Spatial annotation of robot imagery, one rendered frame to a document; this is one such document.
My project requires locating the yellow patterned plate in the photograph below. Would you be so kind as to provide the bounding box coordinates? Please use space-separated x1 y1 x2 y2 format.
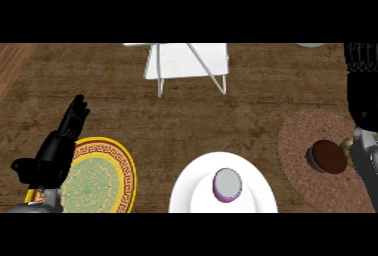
23 136 138 214

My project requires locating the pale grey round object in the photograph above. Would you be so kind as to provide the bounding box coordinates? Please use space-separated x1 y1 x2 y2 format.
293 42 326 49

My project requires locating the white plate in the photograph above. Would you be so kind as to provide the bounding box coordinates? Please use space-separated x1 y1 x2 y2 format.
168 151 280 214

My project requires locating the yellow-green squash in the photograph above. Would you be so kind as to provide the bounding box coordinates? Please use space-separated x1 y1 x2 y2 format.
338 136 355 168

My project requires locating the brown round placemat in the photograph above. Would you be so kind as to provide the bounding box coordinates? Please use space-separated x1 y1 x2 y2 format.
276 108 378 214

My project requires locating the purple can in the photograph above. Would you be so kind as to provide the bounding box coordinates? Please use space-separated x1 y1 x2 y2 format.
211 167 243 204

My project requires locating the white tiered shelf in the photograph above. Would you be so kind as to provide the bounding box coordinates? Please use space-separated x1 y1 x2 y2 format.
121 42 230 99

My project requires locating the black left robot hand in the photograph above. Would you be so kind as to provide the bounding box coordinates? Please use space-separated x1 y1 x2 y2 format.
10 94 91 195

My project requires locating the dark brown round can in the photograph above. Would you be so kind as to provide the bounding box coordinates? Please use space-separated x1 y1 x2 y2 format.
305 139 348 175

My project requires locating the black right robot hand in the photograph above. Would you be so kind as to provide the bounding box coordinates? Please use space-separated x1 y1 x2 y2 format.
342 42 378 132

